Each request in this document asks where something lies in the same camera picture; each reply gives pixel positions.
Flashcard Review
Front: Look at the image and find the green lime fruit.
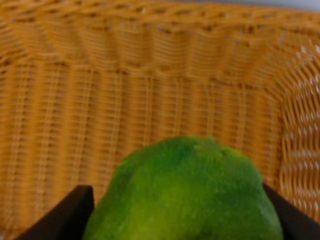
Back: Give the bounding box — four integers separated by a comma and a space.
83, 136, 284, 240

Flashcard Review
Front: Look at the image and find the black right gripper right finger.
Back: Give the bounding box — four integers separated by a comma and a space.
263, 183, 320, 240

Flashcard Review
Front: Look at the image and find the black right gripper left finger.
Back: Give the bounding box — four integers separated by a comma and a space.
16, 185, 94, 240

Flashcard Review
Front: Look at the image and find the orange wicker basket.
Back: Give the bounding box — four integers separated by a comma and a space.
0, 0, 320, 240

